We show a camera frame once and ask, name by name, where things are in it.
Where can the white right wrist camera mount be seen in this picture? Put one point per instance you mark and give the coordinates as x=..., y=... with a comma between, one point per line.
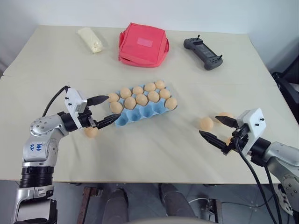
x=253, y=121

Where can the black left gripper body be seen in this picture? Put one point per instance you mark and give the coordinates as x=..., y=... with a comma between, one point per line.
x=87, y=119

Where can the dark grey handheld controller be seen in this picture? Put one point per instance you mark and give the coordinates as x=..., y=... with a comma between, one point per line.
x=203, y=51

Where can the red fabric bag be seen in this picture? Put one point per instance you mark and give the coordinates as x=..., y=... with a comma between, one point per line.
x=142, y=44

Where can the black metal frame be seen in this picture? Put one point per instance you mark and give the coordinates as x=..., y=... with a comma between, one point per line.
x=289, y=81

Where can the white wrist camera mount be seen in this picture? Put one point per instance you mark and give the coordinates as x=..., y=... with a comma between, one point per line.
x=74, y=100
x=253, y=121

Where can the dark metal bracket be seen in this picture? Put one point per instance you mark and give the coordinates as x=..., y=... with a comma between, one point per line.
x=213, y=210

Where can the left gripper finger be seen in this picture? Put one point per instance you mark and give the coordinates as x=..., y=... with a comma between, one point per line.
x=108, y=121
x=98, y=100

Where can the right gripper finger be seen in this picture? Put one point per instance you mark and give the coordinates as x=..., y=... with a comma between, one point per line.
x=226, y=120
x=212, y=140

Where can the dark rounded shape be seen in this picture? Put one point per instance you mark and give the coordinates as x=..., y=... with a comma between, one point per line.
x=174, y=200
x=116, y=200

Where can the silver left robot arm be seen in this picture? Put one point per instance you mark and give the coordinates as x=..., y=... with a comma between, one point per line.
x=39, y=127

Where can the white lattice plastic part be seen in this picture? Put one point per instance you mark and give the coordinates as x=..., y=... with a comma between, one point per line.
x=283, y=200

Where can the rusty brown metal bracket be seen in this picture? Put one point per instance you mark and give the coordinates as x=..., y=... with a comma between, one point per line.
x=90, y=200

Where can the white plastic-wrapped roll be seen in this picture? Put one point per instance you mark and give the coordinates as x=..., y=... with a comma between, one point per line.
x=91, y=39

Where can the tan egg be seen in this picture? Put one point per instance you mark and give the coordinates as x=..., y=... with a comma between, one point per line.
x=90, y=133
x=126, y=92
x=114, y=98
x=160, y=84
x=228, y=141
x=171, y=103
x=153, y=96
x=116, y=107
x=165, y=93
x=206, y=123
x=149, y=87
x=141, y=99
x=137, y=90
x=227, y=114
x=130, y=102

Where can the blue egg tray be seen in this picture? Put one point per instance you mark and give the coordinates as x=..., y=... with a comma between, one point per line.
x=140, y=114

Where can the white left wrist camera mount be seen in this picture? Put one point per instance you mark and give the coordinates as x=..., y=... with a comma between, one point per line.
x=74, y=100

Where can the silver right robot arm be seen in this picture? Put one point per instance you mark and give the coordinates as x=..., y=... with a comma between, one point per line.
x=278, y=152

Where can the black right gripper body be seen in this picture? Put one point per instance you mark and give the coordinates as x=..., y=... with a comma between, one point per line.
x=239, y=136

